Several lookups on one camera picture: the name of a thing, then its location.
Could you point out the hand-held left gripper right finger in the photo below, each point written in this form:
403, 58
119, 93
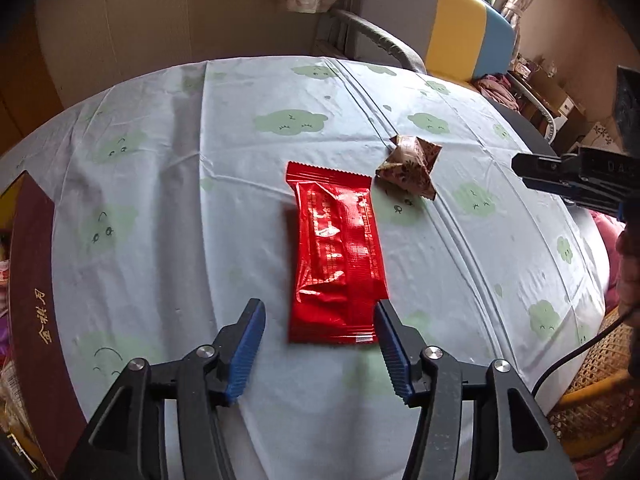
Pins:
395, 355

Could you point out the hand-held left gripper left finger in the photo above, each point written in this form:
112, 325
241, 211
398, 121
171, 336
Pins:
245, 355

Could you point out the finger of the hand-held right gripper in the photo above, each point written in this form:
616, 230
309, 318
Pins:
540, 170

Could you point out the bright red snack packet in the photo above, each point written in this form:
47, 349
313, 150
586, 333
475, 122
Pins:
335, 245

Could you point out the small brown floral packet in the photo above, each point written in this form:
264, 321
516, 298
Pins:
407, 165

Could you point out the maroon box with gold interior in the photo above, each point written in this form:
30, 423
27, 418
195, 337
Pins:
37, 285

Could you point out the purple snack packet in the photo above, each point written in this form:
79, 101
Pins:
3, 335

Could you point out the pink snack packet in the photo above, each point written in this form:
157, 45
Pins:
3, 265

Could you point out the person's right hand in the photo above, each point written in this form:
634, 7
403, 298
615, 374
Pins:
629, 270

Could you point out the floral print cardboard box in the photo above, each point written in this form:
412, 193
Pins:
605, 135

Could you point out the grey metal chair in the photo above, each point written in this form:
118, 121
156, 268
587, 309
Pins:
542, 115

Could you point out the pink quilted cloth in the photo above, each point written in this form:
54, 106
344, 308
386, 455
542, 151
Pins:
607, 240

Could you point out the dark screen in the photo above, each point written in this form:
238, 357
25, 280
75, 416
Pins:
629, 110

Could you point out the wicker chair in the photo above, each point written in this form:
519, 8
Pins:
595, 410

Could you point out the grey yellow blue chair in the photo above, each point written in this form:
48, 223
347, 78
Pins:
400, 10

